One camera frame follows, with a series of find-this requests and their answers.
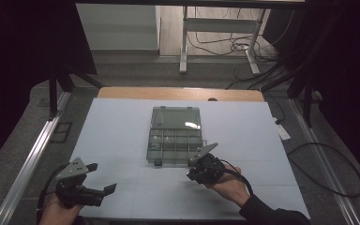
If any black curtain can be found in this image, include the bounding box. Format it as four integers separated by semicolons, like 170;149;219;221
0;0;98;176
262;0;360;188

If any tangle of black floor cables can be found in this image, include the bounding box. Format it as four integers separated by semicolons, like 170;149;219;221
187;6;284;92

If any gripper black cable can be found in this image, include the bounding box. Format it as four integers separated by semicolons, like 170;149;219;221
37;162;71;217
219;158;254;196

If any white power strip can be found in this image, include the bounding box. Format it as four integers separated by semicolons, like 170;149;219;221
273;116;292;141

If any dark floor hatch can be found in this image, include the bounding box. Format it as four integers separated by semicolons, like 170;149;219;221
50;121;73;144

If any white desk frame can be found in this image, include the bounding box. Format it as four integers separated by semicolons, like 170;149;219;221
179;6;268;75

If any white board mat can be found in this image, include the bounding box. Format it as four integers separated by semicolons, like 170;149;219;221
70;97;311;220

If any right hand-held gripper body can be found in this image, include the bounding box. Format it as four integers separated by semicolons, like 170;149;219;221
187;142;227;185

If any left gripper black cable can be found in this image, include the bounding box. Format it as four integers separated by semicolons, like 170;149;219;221
37;162;71;217

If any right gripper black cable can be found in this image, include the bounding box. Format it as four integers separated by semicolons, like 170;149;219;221
219;158;254;196

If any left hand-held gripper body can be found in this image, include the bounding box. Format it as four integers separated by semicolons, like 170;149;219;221
55;157;106;210

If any person's left hand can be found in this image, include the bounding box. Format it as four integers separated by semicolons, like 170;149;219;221
38;191;84;225

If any aluminium floor rail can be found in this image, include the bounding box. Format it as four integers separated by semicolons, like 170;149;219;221
0;90;73;225
289;97;360;225

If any black metal stand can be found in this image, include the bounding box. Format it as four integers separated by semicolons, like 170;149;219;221
48;67;104;120
261;62;326;128

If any wooden table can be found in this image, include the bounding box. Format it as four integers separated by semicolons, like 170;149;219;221
97;86;265;102

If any looped black floor cable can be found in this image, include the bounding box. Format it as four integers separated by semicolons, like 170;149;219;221
287;142;360;199

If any transparent grey compartment storage box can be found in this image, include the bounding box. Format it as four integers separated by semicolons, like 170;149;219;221
145;106;204;167

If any person's right hand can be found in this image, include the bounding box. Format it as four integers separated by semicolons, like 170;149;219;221
204;164;251;208

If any white cabinet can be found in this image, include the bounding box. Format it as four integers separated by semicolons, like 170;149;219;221
75;3;160;51

